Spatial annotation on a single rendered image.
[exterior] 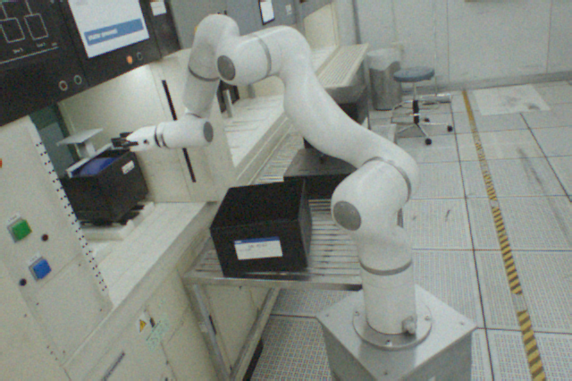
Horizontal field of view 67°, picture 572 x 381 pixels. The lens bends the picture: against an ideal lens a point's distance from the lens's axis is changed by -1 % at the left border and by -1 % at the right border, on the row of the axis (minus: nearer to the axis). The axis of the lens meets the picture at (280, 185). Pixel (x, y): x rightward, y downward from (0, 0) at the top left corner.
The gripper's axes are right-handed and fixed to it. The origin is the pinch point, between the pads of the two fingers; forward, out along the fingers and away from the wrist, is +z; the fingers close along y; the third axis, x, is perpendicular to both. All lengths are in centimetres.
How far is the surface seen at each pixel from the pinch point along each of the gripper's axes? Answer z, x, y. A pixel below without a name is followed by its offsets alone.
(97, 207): 9.9, -18.7, -10.6
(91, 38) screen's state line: -14.4, 32.1, -14.9
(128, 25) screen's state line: -14.6, 32.9, 1.7
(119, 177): 5.3, -12.7, -1.3
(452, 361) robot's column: -97, -50, -34
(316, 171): -52, -33, 38
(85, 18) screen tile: -14.4, 37.1, -14.5
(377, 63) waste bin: -45, -65, 372
